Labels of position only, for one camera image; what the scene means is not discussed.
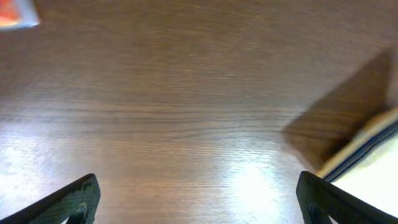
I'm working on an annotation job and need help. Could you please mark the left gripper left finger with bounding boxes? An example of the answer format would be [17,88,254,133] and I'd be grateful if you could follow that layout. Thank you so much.
[1,174,101,224]

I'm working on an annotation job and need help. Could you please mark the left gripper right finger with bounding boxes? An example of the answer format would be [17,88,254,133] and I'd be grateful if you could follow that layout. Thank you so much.
[296,171,397,224]

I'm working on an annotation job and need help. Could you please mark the yellow snack bag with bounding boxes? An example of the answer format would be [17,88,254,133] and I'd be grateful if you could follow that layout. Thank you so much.
[316,108,397,217]

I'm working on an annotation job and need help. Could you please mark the orange tissue pack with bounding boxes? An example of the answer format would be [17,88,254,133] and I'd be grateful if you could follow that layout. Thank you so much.
[1,0,40,30]

